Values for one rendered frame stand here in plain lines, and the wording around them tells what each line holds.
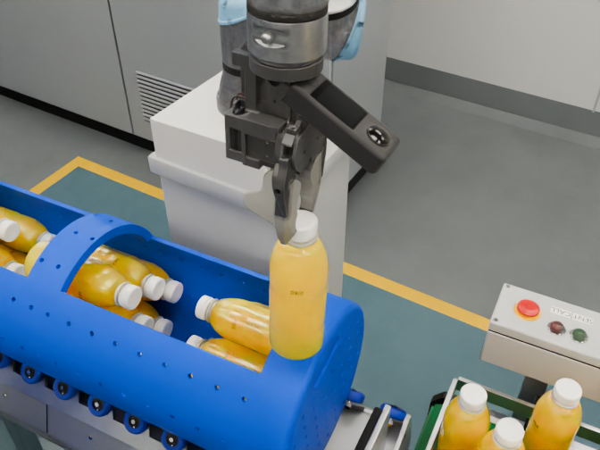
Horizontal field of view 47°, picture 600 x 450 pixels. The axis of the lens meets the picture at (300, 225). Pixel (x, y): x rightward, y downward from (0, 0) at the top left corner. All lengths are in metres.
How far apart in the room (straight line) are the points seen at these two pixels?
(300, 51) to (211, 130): 0.69
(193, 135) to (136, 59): 1.90
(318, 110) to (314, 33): 0.07
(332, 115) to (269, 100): 0.07
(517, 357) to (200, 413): 0.54
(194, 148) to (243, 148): 0.63
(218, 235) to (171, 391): 0.52
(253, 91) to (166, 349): 0.44
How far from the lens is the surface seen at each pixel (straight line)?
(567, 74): 3.69
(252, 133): 0.68
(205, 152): 1.31
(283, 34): 0.62
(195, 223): 1.47
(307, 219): 0.76
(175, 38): 2.97
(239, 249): 1.43
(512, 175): 3.41
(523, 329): 1.17
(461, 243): 2.97
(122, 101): 3.39
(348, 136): 0.64
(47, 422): 1.37
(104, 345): 1.04
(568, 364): 1.19
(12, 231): 1.36
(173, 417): 1.03
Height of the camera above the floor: 1.95
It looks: 41 degrees down
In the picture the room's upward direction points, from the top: straight up
